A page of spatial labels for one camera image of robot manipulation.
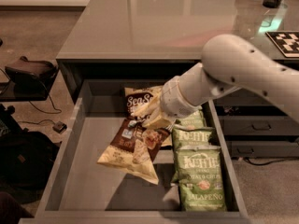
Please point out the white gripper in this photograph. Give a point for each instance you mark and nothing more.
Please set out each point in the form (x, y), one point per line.
(172, 99)

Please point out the brown sea salt chip bag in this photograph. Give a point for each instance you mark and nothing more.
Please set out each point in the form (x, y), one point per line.
(136, 97)
(133, 150)

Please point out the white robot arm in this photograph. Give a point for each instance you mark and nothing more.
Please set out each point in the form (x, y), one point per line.
(228, 63)

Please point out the green kettle chip bag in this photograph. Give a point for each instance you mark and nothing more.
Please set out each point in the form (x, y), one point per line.
(194, 121)
(184, 138)

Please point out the front green jalapeno chip bag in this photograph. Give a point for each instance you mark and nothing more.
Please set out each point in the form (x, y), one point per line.
(200, 179)

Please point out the grey counter cabinet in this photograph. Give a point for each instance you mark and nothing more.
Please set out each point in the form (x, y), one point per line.
(158, 39)

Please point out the open grey top drawer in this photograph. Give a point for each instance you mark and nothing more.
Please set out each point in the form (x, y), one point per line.
(81, 191)

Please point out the black power adapter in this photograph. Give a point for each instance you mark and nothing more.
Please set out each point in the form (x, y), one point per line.
(59, 127)

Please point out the dark lower side drawers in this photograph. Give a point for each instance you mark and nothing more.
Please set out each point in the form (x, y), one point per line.
(253, 128)

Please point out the black device on stand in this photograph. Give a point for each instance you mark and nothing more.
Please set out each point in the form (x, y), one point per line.
(28, 80)

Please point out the black backpack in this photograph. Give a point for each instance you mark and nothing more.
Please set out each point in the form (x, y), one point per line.
(26, 161)

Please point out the black checker marker board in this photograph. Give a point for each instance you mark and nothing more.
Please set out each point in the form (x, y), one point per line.
(286, 41)

